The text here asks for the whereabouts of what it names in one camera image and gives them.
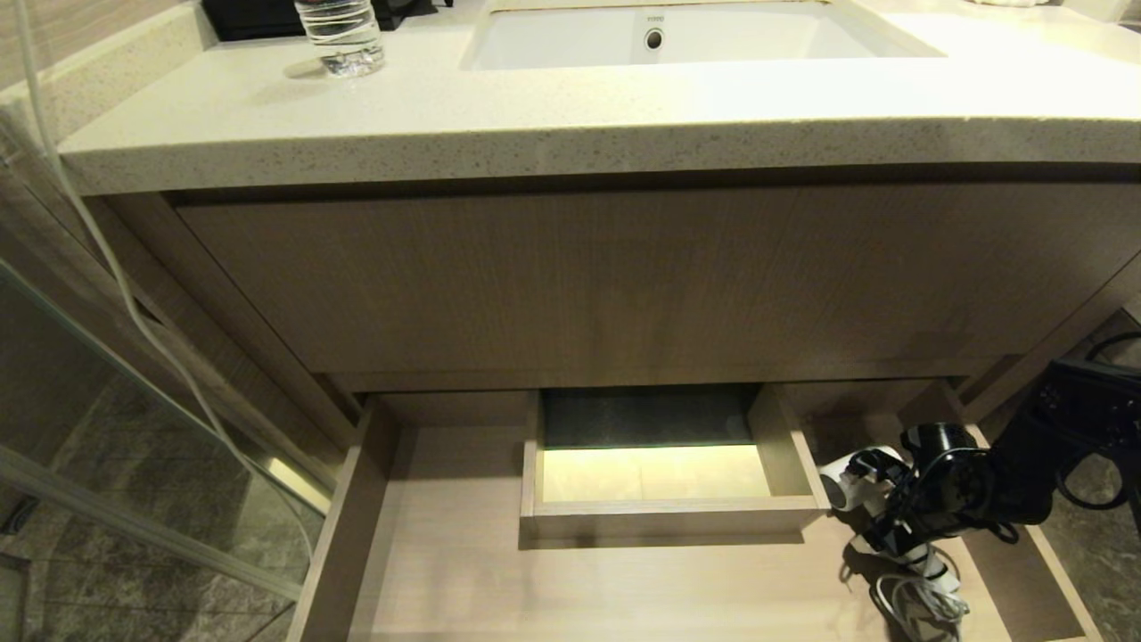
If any white sink basin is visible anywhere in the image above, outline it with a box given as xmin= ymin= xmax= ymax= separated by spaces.
xmin=459 ymin=0 xmax=948 ymax=73

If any clear plastic water bottle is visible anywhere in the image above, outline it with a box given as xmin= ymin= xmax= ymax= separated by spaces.
xmin=294 ymin=0 xmax=387 ymax=78

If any light wooden drawer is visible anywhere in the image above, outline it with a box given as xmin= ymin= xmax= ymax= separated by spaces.
xmin=285 ymin=379 xmax=1106 ymax=642

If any white cable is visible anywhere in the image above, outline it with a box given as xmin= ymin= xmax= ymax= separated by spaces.
xmin=11 ymin=0 xmax=316 ymax=563

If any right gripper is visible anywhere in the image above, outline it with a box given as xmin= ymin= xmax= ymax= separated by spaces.
xmin=847 ymin=450 xmax=956 ymax=559

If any white hair dryer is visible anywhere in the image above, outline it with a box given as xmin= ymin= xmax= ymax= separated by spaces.
xmin=817 ymin=445 xmax=971 ymax=642

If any glass shower door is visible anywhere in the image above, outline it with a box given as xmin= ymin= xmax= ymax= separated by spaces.
xmin=0 ymin=259 xmax=332 ymax=642

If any wooden vanity cabinet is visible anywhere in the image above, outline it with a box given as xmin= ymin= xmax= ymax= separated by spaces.
xmin=98 ymin=174 xmax=1141 ymax=451

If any black tray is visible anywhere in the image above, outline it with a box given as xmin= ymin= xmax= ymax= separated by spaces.
xmin=201 ymin=0 xmax=439 ymax=43

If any wooden inner drawer tray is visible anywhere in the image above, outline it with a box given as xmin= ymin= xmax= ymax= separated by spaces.
xmin=520 ymin=383 xmax=832 ymax=542

